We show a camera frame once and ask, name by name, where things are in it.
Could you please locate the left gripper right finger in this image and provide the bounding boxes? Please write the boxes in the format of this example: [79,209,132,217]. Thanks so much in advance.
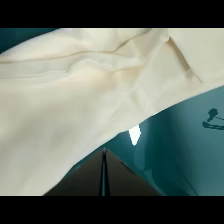
[105,148,163,197]

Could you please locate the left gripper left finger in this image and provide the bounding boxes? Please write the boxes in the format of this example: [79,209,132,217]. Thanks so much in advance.
[44,148,105,197]

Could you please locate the white shirt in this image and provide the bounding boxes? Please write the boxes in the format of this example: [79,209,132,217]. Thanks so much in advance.
[0,27,224,197]

